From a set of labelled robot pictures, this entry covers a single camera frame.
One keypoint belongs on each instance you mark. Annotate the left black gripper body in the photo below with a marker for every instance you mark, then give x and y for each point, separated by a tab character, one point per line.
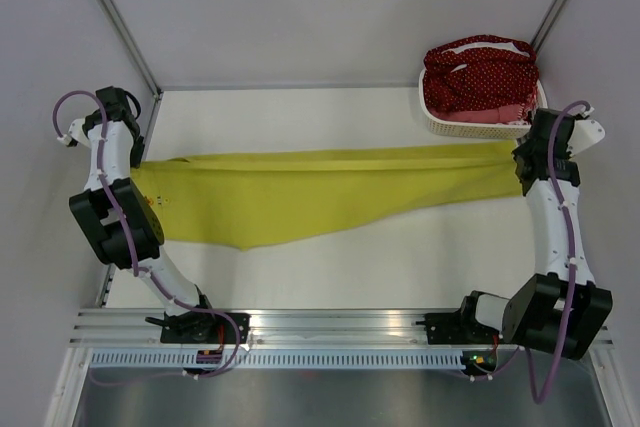
136	153

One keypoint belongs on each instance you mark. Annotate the yellow-green trousers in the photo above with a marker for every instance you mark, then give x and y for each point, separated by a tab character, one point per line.
250	200

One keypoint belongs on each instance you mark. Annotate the red polka dot garment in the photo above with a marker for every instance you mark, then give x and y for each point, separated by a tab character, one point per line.
478	73

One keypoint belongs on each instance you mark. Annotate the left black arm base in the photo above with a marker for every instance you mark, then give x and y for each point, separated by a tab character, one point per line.
194	328

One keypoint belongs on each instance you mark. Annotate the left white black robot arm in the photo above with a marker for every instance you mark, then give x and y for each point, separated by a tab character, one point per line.
114	216

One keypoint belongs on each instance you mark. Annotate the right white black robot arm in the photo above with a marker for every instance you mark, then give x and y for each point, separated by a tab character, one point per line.
560	308

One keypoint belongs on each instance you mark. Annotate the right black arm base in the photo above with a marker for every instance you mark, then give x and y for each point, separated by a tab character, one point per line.
454	328

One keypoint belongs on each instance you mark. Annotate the white plastic laundry basket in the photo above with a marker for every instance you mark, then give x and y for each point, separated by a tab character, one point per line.
447	128

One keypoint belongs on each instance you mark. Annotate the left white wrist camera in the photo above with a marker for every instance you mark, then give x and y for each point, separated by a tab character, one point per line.
75	135

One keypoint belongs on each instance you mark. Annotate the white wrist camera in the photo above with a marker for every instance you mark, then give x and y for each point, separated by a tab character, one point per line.
75	135
587	131

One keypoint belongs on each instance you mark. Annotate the aluminium mounting rail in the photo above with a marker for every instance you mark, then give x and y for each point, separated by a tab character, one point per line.
395	329

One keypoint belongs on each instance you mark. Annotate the left aluminium frame post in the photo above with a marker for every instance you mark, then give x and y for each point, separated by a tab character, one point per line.
116	20

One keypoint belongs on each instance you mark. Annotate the white slotted cable duct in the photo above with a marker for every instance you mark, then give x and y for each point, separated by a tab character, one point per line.
376	359

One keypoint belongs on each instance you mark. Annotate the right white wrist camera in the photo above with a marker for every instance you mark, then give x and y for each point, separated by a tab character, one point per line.
587	131

